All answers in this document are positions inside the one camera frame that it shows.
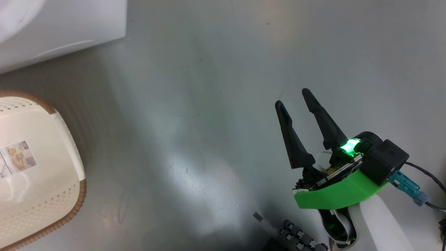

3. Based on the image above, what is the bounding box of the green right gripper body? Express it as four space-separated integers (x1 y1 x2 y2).
294 131 388 210

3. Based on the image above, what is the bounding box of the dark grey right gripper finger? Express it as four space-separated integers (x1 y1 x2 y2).
302 88 349 151
275 100 316 170

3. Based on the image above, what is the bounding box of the white front-load washing machine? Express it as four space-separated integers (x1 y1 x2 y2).
0 0 128 75

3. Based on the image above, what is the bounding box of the cream perforated laundry basket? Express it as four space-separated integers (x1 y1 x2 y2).
0 90 87 251

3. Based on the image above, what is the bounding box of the basket product label sticker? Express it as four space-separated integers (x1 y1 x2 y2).
0 140 38 179

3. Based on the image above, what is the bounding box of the round white filter cover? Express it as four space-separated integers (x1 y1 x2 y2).
30 39 100 65

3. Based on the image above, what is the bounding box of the flat black-white ribbon cable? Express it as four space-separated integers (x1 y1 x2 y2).
318 208 358 249

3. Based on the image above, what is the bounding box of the teal right camera connector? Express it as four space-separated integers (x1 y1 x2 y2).
388 171 430 207

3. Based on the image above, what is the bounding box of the thin black camera cable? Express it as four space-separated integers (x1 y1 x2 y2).
404 162 446 212

